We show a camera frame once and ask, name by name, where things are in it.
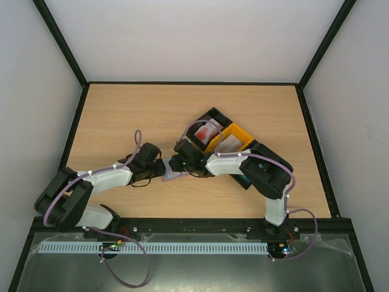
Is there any brown leather card holder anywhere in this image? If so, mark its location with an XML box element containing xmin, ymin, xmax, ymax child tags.
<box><xmin>161</xmin><ymin>158</ymin><xmax>189</xmax><ymax>182</ymax></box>

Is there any black bin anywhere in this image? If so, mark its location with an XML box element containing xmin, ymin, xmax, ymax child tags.
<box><xmin>185</xmin><ymin>107</ymin><xmax>232</xmax><ymax>151</ymax></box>
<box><xmin>230</xmin><ymin>139</ymin><xmax>275</xmax><ymax>190</ymax></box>

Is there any yellow bin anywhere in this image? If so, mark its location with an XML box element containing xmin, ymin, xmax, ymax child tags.
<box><xmin>218</xmin><ymin>123</ymin><xmax>254</xmax><ymax>153</ymax></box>

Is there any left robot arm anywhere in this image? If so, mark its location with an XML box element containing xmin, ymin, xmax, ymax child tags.
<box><xmin>34</xmin><ymin>143</ymin><xmax>165</xmax><ymax>232</ymax></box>

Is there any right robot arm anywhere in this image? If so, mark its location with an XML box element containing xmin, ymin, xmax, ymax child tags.
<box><xmin>169</xmin><ymin>139</ymin><xmax>296</xmax><ymax>238</ymax></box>

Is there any red white card stack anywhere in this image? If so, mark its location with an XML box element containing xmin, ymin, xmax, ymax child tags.
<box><xmin>194</xmin><ymin>119</ymin><xmax>222</xmax><ymax>145</ymax></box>

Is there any white patterned card stack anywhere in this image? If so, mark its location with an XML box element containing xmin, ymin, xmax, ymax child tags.
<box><xmin>218</xmin><ymin>134</ymin><xmax>244</xmax><ymax>153</ymax></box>

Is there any teal card stack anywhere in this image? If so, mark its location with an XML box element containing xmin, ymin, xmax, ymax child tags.
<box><xmin>240</xmin><ymin>175</ymin><xmax>250</xmax><ymax>184</ymax></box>

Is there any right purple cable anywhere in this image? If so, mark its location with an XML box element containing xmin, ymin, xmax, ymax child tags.
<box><xmin>176</xmin><ymin>119</ymin><xmax>319</xmax><ymax>263</ymax></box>

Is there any purple cable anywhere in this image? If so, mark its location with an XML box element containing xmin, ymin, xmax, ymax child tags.
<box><xmin>176</xmin><ymin>119</ymin><xmax>319</xmax><ymax>263</ymax></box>
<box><xmin>44</xmin><ymin>129</ymin><xmax>151</xmax><ymax>287</ymax></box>

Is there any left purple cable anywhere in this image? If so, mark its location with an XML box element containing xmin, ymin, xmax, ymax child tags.
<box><xmin>44</xmin><ymin>129</ymin><xmax>151</xmax><ymax>287</ymax></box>

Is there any light blue cable duct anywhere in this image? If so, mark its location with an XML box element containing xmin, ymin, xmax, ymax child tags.
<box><xmin>38</xmin><ymin>242</ymin><xmax>268</xmax><ymax>255</ymax></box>

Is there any black frame rail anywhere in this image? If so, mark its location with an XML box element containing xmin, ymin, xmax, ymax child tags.
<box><xmin>29</xmin><ymin>217</ymin><xmax>355</xmax><ymax>240</ymax></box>

